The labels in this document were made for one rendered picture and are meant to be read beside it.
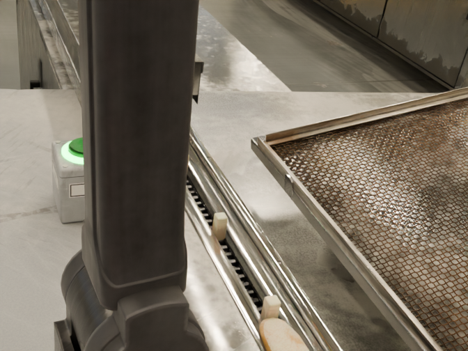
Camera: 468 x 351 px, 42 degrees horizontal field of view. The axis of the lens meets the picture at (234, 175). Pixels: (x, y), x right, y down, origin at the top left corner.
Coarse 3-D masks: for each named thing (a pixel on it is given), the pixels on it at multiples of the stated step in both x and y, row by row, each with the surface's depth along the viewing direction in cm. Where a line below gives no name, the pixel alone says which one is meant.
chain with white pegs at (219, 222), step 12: (192, 192) 78; (204, 204) 76; (204, 216) 74; (216, 216) 69; (216, 228) 69; (228, 252) 69; (240, 264) 67; (240, 276) 65; (252, 288) 64; (252, 300) 62; (264, 300) 59; (276, 300) 58; (264, 312) 59; (276, 312) 59
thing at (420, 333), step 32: (448, 96) 89; (320, 128) 83; (448, 128) 83; (288, 160) 78; (384, 160) 77; (448, 160) 77; (320, 192) 72; (384, 192) 72; (448, 192) 71; (448, 224) 67; (352, 256) 62; (416, 256) 63; (448, 256) 63; (384, 288) 57; (416, 288) 59; (416, 320) 55
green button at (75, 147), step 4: (72, 140) 72; (76, 140) 72; (80, 140) 72; (68, 144) 71; (72, 144) 71; (76, 144) 71; (80, 144) 71; (68, 148) 71; (72, 148) 70; (76, 148) 70; (80, 148) 70; (72, 152) 70; (76, 152) 70; (80, 152) 70; (76, 156) 70; (80, 156) 70
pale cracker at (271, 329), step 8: (264, 320) 58; (272, 320) 58; (280, 320) 58; (264, 328) 57; (272, 328) 57; (280, 328) 57; (288, 328) 57; (264, 336) 56; (272, 336) 56; (280, 336) 56; (288, 336) 56; (296, 336) 56; (264, 344) 56; (272, 344) 55; (280, 344) 55; (288, 344) 55; (296, 344) 55; (304, 344) 56
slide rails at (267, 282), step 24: (192, 168) 81; (216, 192) 77; (192, 216) 72; (216, 240) 68; (240, 240) 69; (264, 264) 66; (240, 288) 62; (264, 288) 63; (288, 312) 60; (312, 336) 58
